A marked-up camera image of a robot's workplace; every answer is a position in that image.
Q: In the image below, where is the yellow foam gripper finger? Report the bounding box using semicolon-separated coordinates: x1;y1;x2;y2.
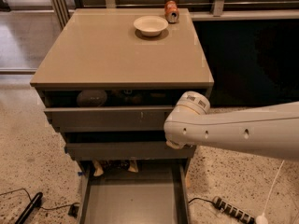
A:
166;140;185;149

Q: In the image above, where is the black power strip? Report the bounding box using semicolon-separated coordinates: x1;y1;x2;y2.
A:
212;196;255;224

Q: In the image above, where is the black bar on floor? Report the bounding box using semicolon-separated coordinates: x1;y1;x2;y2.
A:
15;192;43;224

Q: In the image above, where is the middle grey drawer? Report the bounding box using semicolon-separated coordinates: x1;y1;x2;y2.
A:
65;141;195;161

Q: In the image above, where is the orange soda can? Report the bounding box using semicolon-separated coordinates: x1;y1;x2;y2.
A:
164;1;179;23

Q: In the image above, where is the metal window frame rail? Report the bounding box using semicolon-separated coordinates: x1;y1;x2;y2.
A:
46;0;299;30

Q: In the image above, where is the bottom grey drawer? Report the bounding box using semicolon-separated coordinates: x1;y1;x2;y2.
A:
78;161;191;224

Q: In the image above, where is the grey drawer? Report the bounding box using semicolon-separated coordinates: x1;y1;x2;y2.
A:
78;161;191;224
65;141;195;161
45;105;174;133

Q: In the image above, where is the snack bag in drawer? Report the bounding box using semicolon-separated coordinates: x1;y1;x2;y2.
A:
93;160;138;176

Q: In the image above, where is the grey drawer cabinet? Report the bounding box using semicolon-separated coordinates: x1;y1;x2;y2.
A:
29;8;215;170

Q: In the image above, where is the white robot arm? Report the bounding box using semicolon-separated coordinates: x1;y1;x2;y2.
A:
164;91;299;161

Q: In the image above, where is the white bowl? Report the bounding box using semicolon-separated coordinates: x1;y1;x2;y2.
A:
134;16;168;37

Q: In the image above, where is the top grey drawer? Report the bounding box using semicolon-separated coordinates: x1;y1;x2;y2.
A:
45;105;174;133

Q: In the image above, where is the thin black cable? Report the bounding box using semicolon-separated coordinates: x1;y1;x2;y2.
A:
0;188;80;218

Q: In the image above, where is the white cable with plug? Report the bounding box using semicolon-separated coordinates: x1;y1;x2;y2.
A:
255;160;286;224

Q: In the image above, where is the dark round object in drawer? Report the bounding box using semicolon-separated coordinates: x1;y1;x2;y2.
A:
77;90;107;107

